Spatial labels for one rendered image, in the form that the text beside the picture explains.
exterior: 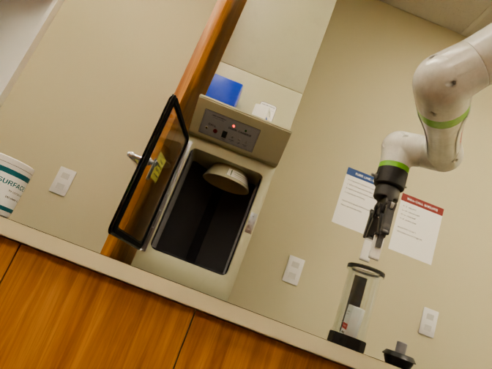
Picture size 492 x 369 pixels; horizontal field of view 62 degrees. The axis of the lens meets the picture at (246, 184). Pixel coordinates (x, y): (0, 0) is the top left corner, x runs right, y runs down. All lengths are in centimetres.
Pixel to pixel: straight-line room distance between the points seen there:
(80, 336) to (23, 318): 14
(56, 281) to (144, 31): 135
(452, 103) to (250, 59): 81
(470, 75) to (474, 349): 144
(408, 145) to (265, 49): 62
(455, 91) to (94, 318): 94
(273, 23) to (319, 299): 113
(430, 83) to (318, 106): 114
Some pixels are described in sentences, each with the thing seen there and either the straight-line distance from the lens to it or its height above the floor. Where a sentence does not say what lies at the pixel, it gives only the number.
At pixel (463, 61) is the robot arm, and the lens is 96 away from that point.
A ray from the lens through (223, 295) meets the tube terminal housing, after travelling 133.
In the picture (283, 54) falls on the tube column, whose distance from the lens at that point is 160.
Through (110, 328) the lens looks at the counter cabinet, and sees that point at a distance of 108.
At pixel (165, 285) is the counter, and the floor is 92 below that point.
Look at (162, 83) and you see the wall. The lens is 199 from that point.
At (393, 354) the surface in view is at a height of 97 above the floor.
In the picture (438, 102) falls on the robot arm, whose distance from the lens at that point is 96.
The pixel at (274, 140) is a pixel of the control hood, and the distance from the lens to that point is 136.
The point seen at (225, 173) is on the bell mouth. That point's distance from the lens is 141.
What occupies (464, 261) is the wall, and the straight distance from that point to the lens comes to 215.
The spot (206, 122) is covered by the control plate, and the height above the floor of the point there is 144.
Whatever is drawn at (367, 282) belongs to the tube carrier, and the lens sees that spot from 123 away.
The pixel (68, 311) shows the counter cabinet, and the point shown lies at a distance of 110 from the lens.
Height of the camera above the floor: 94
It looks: 16 degrees up
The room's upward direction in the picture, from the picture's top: 21 degrees clockwise
